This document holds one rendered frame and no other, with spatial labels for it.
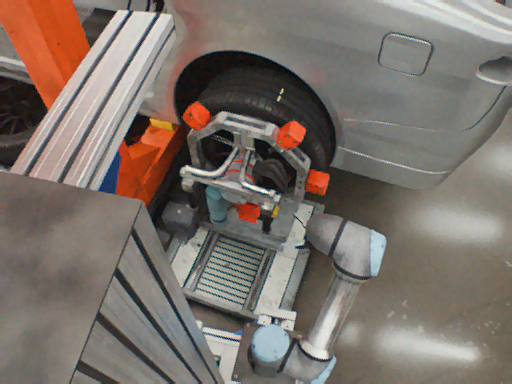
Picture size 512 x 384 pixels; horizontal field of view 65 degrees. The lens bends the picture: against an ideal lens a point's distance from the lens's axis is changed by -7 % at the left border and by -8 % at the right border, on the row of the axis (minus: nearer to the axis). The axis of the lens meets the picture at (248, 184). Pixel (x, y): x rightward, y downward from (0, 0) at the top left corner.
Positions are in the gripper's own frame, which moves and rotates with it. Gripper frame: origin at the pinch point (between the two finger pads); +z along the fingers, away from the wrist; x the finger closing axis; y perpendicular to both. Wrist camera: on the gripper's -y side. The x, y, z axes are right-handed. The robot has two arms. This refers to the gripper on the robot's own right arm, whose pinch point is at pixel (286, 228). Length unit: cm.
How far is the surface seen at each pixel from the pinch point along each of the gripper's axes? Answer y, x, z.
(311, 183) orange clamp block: 5.0, -21.4, -3.9
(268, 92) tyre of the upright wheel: 34, -38, 21
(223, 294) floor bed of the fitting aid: -76, 13, 30
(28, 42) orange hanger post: 83, 9, 80
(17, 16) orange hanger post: 92, 8, 79
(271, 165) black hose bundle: 21.9, -13.1, 11.0
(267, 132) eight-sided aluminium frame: 29.0, -22.6, 16.0
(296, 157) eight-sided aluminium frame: 18.1, -22.7, 3.8
